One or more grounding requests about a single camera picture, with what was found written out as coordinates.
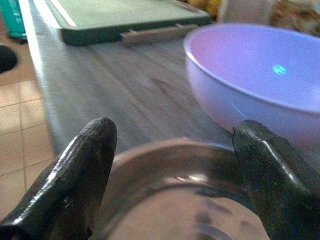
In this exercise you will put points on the green tray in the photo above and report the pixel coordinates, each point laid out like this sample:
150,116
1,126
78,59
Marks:
125,20

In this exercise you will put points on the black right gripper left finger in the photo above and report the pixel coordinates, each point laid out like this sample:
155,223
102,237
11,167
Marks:
75,180

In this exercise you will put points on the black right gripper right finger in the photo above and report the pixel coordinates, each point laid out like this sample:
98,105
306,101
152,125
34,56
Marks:
275,182

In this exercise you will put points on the lilac plastic bowl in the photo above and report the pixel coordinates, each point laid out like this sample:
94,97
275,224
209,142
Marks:
255,77

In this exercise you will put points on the teal plastic container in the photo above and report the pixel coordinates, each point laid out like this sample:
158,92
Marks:
12,17

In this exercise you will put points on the black round object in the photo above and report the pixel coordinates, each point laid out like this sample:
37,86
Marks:
7,58

